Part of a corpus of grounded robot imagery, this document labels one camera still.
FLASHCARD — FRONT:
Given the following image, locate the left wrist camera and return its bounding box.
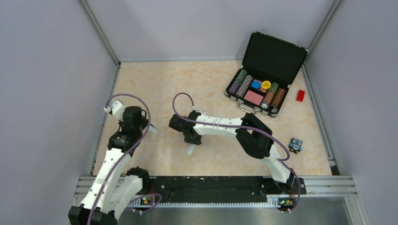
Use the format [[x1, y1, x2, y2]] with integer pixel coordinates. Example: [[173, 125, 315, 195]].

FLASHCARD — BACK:
[[104, 99, 127, 121]]

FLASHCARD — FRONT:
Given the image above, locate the black poker chip case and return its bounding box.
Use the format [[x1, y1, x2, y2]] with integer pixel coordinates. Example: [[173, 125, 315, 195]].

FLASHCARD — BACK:
[[224, 31, 308, 117]]

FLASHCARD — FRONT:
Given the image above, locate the blue round chip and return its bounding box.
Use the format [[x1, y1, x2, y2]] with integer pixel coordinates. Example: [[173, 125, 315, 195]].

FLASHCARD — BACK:
[[251, 80, 261, 89]]

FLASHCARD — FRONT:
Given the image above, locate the red toy brick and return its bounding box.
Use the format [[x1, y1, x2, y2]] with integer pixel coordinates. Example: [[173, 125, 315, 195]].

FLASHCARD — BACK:
[[296, 90, 306, 102]]

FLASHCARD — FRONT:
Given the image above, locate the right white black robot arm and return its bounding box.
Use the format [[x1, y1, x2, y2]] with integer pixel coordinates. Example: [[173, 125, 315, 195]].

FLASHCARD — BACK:
[[169, 110, 294, 193]]

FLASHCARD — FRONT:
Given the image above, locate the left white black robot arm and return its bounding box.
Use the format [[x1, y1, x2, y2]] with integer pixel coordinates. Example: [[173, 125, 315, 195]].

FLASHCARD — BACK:
[[68, 105, 151, 225]]

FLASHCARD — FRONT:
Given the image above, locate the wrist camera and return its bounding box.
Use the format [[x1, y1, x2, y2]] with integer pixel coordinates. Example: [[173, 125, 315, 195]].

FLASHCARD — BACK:
[[191, 106, 206, 114], [104, 99, 127, 121]]

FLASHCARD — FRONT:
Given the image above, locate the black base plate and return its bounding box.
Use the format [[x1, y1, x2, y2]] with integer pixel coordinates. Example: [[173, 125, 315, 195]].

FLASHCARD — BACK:
[[139, 176, 306, 203]]

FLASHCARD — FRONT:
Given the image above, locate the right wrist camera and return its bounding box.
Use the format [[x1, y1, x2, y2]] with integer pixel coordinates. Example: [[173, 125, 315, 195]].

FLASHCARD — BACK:
[[191, 106, 206, 114]]

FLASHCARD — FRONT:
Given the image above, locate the white battery cover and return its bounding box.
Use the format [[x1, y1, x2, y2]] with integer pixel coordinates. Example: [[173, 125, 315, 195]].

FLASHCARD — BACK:
[[186, 144, 197, 155]]

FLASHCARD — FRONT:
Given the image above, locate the pink card deck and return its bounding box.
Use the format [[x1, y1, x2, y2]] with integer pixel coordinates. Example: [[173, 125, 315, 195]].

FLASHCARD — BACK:
[[244, 90, 264, 105]]

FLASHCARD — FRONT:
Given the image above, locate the brown orange chip stack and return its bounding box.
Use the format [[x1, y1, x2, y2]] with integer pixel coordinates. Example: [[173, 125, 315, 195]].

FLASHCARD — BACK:
[[271, 88, 286, 113]]

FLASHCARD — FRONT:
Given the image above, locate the white remote control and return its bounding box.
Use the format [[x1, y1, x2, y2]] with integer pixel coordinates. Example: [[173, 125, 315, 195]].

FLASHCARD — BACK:
[[148, 124, 158, 134]]

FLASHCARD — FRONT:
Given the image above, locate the yellow big blind chip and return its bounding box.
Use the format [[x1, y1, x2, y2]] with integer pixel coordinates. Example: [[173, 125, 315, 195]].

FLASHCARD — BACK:
[[261, 81, 272, 90]]

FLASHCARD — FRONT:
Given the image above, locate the green red chip stack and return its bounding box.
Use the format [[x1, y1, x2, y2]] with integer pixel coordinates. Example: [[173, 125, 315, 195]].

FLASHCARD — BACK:
[[260, 82, 279, 109]]

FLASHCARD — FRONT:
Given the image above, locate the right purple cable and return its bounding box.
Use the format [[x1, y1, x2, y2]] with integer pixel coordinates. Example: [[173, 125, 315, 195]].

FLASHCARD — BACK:
[[172, 92, 302, 213]]

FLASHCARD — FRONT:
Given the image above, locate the purple green chip stack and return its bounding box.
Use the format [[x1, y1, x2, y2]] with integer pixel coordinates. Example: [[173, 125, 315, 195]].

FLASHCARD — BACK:
[[228, 69, 247, 94]]

